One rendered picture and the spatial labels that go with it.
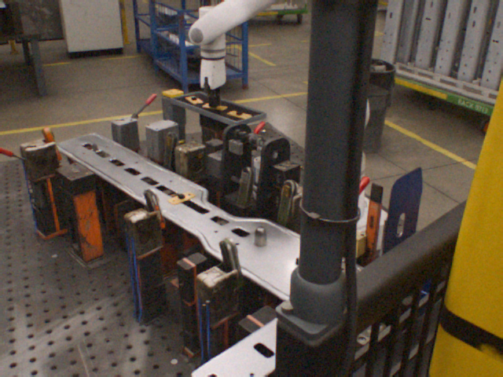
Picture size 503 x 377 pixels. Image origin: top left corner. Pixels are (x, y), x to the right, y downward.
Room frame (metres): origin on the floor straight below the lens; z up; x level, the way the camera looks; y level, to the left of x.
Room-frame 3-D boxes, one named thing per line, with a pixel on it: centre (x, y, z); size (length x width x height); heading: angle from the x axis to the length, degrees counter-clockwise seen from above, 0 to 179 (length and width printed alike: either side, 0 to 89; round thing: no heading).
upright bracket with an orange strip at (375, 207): (1.10, -0.31, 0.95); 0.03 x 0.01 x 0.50; 42
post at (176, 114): (2.00, 0.26, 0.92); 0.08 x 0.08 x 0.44; 42
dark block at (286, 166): (1.39, -0.13, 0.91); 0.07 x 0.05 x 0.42; 132
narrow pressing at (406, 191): (0.86, -0.30, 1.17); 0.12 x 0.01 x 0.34; 132
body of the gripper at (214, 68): (1.80, 0.09, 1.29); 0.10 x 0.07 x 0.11; 152
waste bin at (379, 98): (4.30, -1.01, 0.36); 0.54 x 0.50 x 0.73; 112
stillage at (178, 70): (6.48, 0.53, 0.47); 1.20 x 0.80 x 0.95; 24
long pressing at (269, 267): (1.42, 0.20, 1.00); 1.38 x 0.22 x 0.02; 42
